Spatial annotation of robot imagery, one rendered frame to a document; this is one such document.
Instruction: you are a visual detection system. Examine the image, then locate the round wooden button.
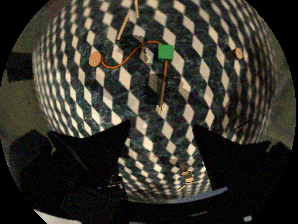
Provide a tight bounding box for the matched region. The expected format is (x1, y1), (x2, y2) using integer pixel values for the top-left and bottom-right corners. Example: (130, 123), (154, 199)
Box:
(89, 51), (104, 68)

